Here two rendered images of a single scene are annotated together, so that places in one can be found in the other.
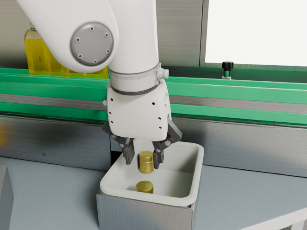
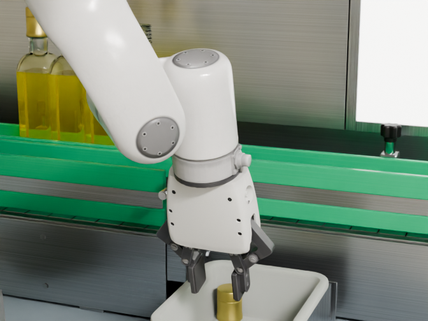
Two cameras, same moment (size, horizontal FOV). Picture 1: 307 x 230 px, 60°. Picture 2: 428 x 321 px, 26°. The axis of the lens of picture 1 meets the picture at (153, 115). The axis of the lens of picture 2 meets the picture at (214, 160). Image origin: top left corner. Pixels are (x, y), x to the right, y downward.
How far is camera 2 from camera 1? 0.62 m
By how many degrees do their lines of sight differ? 8
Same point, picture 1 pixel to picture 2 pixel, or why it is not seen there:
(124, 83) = (191, 172)
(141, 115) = (214, 215)
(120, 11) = (188, 92)
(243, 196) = not seen: outside the picture
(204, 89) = (338, 176)
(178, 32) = (304, 63)
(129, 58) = (197, 142)
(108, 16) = (174, 109)
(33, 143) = (27, 265)
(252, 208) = not seen: outside the picture
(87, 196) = not seen: outside the picture
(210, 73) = (370, 141)
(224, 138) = (373, 267)
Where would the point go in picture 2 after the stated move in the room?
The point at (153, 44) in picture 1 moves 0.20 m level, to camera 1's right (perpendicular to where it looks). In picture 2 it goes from (229, 125) to (421, 130)
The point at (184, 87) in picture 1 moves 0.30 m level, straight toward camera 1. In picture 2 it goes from (304, 171) to (266, 245)
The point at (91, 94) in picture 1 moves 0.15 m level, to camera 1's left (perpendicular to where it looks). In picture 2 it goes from (137, 179) to (30, 176)
